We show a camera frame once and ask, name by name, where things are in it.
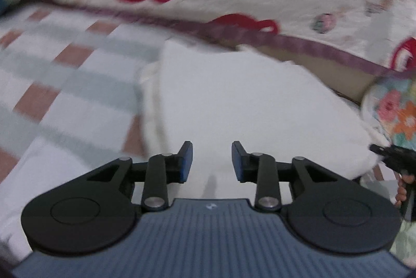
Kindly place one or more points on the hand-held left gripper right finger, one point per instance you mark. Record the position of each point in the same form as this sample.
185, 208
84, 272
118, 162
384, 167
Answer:
237, 164

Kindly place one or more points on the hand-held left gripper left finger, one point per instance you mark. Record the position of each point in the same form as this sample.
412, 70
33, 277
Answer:
187, 164

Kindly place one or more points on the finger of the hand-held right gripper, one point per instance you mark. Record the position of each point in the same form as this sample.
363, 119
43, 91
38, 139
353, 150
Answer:
378, 149

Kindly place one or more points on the white fleece towel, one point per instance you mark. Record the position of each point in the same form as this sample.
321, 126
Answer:
243, 96

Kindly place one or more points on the person's right forearm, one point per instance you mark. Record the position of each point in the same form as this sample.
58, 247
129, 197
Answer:
396, 115

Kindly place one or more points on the person's right hand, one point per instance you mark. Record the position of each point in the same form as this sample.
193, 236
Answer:
404, 190

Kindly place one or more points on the pale green garment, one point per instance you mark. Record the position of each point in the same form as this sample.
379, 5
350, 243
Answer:
406, 242

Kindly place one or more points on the beige bed base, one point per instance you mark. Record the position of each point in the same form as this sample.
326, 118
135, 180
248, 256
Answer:
341, 76

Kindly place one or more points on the checked floor mat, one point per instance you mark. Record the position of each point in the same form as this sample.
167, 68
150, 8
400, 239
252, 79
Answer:
65, 96

